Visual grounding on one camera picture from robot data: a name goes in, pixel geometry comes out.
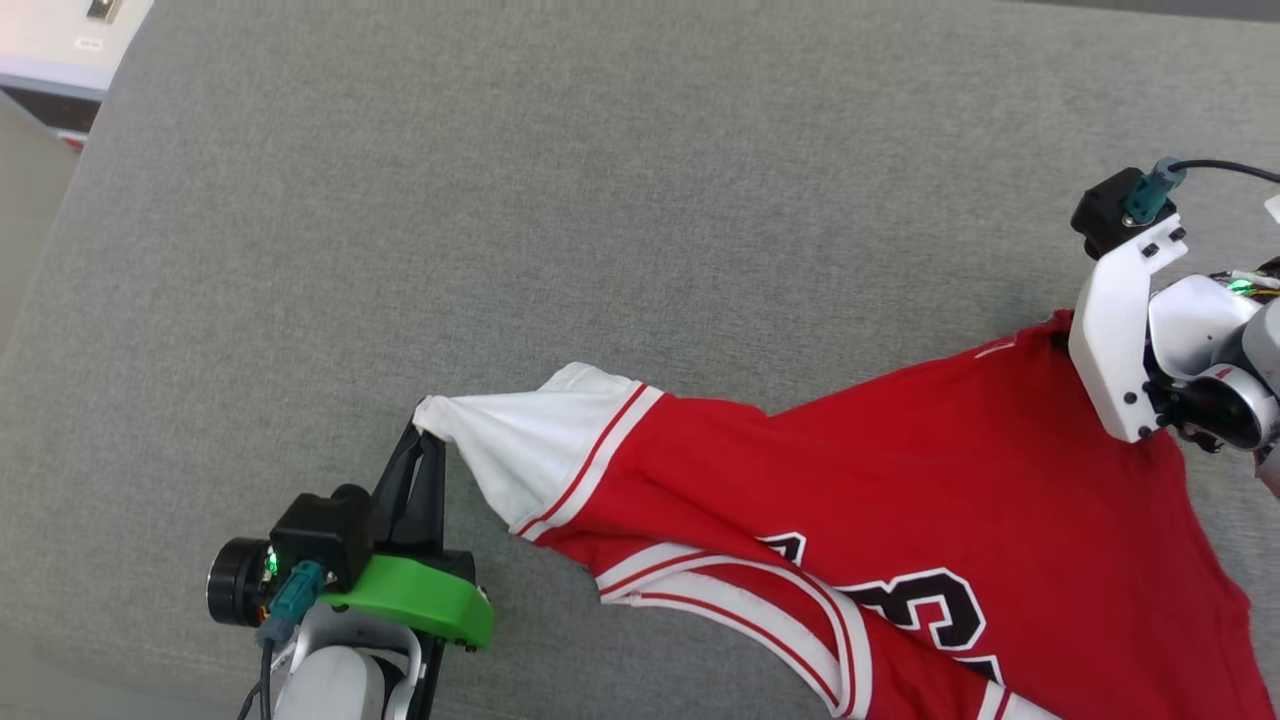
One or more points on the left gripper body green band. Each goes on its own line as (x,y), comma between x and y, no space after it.
(420,595)

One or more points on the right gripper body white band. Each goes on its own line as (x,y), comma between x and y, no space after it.
(1110,330)

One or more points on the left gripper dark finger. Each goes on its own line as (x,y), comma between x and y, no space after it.
(395,500)
(430,500)

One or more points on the red basketball jersey number 23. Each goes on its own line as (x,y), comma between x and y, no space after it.
(900,520)

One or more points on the white equipment box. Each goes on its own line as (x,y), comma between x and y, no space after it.
(50,60)

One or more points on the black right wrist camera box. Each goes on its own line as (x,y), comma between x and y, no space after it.
(1100,215)

